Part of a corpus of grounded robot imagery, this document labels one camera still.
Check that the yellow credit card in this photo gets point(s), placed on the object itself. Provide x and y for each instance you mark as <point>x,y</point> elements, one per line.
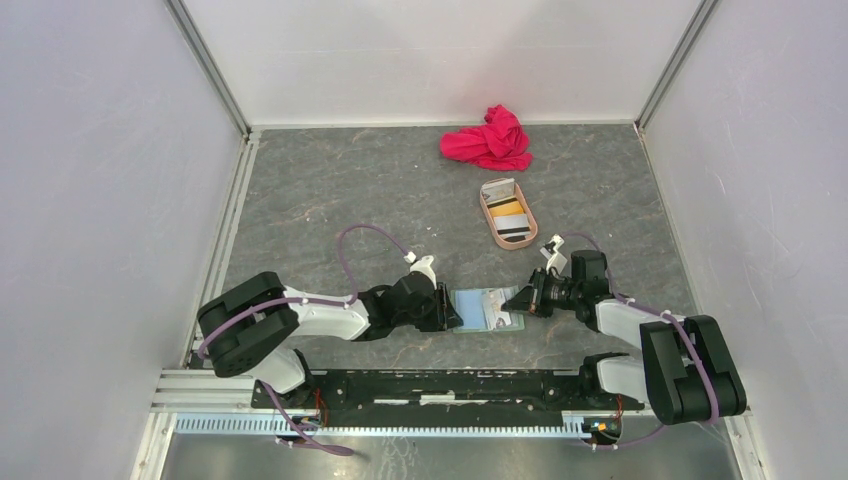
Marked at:
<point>507,207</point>

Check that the patterned white credit card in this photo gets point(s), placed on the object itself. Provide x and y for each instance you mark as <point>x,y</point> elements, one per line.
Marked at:
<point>495,318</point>

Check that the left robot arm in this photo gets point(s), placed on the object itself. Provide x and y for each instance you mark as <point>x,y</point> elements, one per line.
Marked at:
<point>245,328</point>

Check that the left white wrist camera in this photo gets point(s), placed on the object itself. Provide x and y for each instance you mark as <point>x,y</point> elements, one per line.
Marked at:
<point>422,265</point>

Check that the green card holder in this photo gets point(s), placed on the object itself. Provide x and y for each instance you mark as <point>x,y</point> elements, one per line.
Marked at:
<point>481,310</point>

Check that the red cloth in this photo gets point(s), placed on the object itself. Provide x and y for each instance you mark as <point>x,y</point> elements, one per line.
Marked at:
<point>499,144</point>

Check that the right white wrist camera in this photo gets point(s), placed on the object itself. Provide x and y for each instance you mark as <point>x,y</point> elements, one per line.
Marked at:
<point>555,260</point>

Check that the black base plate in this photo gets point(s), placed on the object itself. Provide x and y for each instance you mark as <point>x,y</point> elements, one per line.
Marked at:
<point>450,398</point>

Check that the printed card in tray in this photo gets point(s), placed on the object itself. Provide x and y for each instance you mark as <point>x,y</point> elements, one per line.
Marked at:
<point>497,190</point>

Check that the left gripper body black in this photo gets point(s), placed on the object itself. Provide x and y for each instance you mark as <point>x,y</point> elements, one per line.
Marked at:
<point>425,318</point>

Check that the white slotted cable duct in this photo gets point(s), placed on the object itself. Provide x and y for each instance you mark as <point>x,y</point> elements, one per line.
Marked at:
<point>270,424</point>

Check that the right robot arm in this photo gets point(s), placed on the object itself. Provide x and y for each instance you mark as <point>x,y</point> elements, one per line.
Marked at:
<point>684,370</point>

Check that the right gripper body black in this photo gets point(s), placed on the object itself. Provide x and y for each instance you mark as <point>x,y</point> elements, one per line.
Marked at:
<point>556,293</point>

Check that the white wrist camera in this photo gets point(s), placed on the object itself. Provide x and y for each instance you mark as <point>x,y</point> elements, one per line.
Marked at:
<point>422,265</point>
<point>555,260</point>

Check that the pink oval tray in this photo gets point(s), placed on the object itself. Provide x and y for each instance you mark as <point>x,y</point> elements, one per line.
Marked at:
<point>534,225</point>

